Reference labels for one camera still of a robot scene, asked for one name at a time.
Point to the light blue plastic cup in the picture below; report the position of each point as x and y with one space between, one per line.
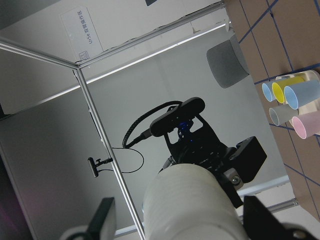
267 91

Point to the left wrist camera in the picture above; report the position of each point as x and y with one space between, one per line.
187 110

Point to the aluminium cage frame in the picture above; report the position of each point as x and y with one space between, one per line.
59 116

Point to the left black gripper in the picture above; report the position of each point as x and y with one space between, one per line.
203 148

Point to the pink plastic cup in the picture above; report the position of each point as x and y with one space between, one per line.
307 125

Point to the grey plastic cup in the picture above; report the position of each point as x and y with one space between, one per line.
282 113

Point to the grey chair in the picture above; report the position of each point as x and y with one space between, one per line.
227 63

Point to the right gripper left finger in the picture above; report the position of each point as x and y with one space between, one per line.
103 224

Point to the white wall sign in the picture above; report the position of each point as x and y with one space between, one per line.
81 33

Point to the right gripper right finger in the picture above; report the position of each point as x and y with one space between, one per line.
259 223

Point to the cream white plastic cup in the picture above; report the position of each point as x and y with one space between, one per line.
185 202

